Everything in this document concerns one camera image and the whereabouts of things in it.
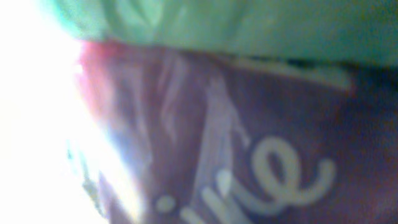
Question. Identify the blue Kleenex tissue pack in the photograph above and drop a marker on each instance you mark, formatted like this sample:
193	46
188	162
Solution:
191	137

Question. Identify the mint green snack packet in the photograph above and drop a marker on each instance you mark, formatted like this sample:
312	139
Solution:
359	31

